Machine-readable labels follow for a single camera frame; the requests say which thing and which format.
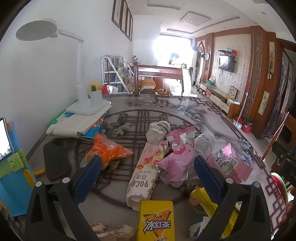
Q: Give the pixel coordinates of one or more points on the red round container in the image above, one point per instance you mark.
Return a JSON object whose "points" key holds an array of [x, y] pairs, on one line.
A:
{"points": [[106, 90]]}

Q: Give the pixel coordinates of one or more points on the wall television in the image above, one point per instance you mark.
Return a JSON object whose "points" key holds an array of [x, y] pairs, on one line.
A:
{"points": [[226, 63]]}

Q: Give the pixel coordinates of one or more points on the small grey crumpled scrap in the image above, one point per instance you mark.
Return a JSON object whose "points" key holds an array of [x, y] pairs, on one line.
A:
{"points": [[119, 132]]}

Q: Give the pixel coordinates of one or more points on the yellow cardboard box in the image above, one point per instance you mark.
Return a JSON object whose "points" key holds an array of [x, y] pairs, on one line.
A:
{"points": [[208, 201]]}

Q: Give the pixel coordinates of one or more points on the wooden bench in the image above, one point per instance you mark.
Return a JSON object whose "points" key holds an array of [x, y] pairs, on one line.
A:
{"points": [[159, 71]]}

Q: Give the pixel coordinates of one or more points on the printed paper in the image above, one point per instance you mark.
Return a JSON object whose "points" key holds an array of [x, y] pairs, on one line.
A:
{"points": [[118, 231]]}

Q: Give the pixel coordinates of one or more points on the pink foil wrapper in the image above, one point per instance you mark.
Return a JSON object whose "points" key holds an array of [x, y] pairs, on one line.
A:
{"points": [[182, 136]]}

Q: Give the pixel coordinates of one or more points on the wall shelf with items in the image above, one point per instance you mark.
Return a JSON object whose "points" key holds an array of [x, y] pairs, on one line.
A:
{"points": [[229, 52]]}

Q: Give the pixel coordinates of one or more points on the blue toy phone stand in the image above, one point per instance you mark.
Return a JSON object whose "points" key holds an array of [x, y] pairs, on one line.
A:
{"points": [[13, 180]]}

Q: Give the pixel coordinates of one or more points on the pink snack bag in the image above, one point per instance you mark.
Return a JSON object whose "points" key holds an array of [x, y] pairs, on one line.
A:
{"points": [[178, 162]]}

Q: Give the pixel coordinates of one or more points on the white step ladder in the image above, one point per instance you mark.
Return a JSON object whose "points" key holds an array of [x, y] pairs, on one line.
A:
{"points": [[108, 69]]}

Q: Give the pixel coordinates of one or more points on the colourful hanging poster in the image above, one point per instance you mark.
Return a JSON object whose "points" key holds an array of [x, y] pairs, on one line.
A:
{"points": [[283, 81]]}

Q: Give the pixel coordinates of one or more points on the yellow drink carton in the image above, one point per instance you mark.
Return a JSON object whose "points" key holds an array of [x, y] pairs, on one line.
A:
{"points": [[156, 220]]}

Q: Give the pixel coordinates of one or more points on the long television cabinet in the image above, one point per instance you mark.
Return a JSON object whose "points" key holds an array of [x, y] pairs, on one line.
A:
{"points": [[222, 99]]}

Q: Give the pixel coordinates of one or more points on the black pouch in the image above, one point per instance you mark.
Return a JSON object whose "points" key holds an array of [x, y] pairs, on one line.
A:
{"points": [[56, 160]]}

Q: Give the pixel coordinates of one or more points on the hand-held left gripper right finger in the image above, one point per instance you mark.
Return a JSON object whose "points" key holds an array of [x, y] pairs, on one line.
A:
{"points": [[208, 178]]}

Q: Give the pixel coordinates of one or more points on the orange snack bag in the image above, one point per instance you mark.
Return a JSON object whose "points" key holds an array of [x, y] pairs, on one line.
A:
{"points": [[106, 150]]}

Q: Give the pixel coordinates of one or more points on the round wall clock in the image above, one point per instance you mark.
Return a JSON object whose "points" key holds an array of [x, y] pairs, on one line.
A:
{"points": [[207, 56]]}

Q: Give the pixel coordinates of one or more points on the carved wooden chair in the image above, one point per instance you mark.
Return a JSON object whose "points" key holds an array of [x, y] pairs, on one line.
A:
{"points": [[284, 143]]}

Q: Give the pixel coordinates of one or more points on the bookshelf with books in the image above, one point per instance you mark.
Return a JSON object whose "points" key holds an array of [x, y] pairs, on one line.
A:
{"points": [[120, 74]]}

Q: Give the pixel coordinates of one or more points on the metal basin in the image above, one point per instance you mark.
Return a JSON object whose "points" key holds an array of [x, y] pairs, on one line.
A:
{"points": [[237, 124]]}

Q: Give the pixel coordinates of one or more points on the framed wall picture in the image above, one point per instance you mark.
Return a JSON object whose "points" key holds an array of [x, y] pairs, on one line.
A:
{"points": [[124, 17], [116, 12], [128, 23], [131, 27]]}

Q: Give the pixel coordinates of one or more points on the stack of children's books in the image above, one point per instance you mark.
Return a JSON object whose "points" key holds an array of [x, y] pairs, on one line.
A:
{"points": [[74, 124]]}

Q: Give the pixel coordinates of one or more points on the white desk lamp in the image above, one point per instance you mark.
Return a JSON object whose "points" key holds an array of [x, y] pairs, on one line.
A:
{"points": [[79, 69]]}

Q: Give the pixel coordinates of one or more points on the pink and white packet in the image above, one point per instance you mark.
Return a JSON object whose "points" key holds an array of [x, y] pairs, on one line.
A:
{"points": [[229, 162]]}

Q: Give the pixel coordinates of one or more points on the white pen holder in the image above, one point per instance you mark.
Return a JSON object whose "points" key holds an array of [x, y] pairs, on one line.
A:
{"points": [[94, 98]]}

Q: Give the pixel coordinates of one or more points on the red bucket with green rim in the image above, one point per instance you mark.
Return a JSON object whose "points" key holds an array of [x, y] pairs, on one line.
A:
{"points": [[278, 187]]}

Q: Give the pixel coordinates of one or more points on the red basin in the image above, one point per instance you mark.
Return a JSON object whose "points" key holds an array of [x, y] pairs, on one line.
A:
{"points": [[247, 128]]}

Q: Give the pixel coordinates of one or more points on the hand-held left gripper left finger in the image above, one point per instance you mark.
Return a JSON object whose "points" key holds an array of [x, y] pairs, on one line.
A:
{"points": [[89, 176]]}

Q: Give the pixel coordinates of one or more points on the long pink snack box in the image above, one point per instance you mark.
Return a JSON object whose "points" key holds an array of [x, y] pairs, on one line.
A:
{"points": [[145, 176]]}

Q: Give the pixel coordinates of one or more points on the tall framed scroll picture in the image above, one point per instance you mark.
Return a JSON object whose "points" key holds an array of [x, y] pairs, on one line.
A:
{"points": [[271, 60]]}

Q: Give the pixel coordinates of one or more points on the small framed bamboo picture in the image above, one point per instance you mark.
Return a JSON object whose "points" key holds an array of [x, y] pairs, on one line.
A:
{"points": [[264, 103]]}

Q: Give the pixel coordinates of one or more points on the diamond pattern picture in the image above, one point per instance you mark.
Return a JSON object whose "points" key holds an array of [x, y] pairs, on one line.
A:
{"points": [[233, 92]]}

